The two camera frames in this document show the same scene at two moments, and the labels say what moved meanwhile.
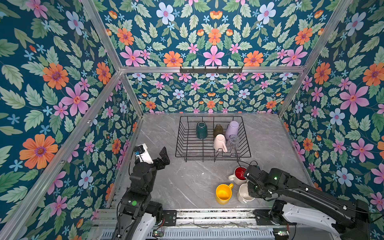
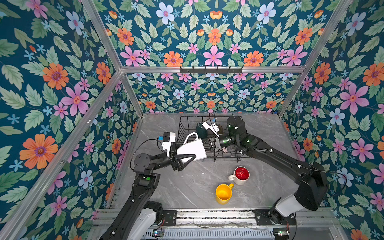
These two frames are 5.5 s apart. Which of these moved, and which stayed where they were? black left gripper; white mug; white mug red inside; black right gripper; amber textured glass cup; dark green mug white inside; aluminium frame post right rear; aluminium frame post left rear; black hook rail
Moved: black right gripper; white mug; black left gripper
Stayed: aluminium frame post left rear; black hook rail; dark green mug white inside; amber textured glass cup; aluminium frame post right rear; white mug red inside
